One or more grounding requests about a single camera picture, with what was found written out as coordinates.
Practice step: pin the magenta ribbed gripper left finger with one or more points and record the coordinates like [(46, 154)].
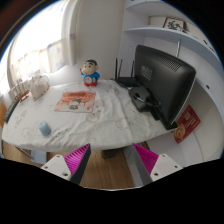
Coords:
[(70, 167)]

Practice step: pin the cartoon boy figurine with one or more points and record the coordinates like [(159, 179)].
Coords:
[(89, 73)]

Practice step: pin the white wall shelf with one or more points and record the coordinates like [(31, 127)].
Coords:
[(146, 18)]

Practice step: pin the red picture book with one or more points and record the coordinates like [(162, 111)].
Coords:
[(79, 102)]

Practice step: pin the black computer monitor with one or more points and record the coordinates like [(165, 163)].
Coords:
[(165, 83)]

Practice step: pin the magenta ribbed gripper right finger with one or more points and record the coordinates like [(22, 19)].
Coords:
[(151, 166)]

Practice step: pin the black wifi router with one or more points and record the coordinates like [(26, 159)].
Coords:
[(124, 81)]

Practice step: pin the framed calligraphy picture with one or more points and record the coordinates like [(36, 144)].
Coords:
[(174, 24)]

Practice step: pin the white patterned tablecloth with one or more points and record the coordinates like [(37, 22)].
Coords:
[(113, 123)]

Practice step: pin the white window curtain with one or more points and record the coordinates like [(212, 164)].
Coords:
[(69, 31)]

